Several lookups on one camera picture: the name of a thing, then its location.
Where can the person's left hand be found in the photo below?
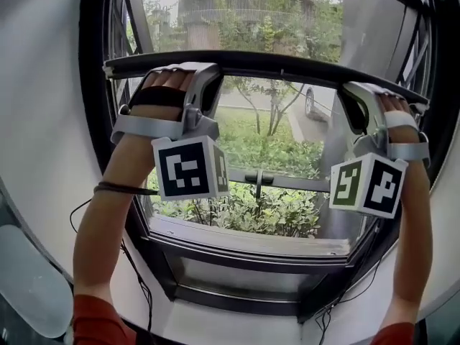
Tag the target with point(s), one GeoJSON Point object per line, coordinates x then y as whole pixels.
{"type": "Point", "coordinates": [161, 113]}

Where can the white car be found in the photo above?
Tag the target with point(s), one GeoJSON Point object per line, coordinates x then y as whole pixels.
{"type": "Point", "coordinates": [318, 102]}

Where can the black wristband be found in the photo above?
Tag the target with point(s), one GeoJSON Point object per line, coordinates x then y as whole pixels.
{"type": "Point", "coordinates": [108, 186]}

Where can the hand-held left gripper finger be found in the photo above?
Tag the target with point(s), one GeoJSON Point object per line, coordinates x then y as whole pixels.
{"type": "Point", "coordinates": [213, 99]}
{"type": "Point", "coordinates": [203, 77]}

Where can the person's right hand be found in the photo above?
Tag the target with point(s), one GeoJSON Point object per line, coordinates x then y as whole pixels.
{"type": "Point", "coordinates": [402, 135]}

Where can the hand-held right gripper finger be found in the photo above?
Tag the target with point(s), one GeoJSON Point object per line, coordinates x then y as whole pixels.
{"type": "Point", "coordinates": [355, 119]}
{"type": "Point", "coordinates": [368, 99]}

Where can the slender garden tree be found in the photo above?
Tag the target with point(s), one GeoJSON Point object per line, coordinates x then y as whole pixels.
{"type": "Point", "coordinates": [257, 117]}

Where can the person's left forearm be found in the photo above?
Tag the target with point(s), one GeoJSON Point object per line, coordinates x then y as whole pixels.
{"type": "Point", "coordinates": [108, 221]}

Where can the open glass window sash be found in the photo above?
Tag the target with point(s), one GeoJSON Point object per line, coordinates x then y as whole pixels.
{"type": "Point", "coordinates": [294, 183]}

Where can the grey outdoor building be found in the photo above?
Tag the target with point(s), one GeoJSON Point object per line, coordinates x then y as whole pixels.
{"type": "Point", "coordinates": [244, 13]}

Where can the green hedge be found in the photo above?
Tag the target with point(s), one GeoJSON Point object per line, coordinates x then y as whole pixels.
{"type": "Point", "coordinates": [258, 149]}

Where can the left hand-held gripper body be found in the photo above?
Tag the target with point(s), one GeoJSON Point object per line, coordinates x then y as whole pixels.
{"type": "Point", "coordinates": [183, 167]}

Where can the person's red shirt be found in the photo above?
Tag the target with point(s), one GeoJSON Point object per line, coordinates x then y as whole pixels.
{"type": "Point", "coordinates": [97, 322]}

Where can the person's right forearm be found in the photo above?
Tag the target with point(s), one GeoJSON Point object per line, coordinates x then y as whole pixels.
{"type": "Point", "coordinates": [406, 264]}

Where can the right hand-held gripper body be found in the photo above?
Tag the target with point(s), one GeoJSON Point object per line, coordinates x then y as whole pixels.
{"type": "Point", "coordinates": [370, 185]}

